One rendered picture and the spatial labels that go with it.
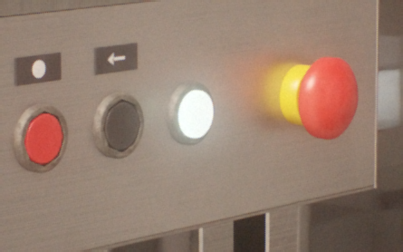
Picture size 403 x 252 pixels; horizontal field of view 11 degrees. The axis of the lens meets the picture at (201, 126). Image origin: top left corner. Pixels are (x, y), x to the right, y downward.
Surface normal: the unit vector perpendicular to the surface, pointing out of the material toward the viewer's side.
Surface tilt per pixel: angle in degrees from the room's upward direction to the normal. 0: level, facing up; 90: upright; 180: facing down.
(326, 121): 110
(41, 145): 90
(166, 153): 90
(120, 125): 90
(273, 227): 90
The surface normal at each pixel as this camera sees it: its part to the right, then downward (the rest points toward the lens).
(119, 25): 0.74, 0.11
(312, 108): 0.10, 0.29
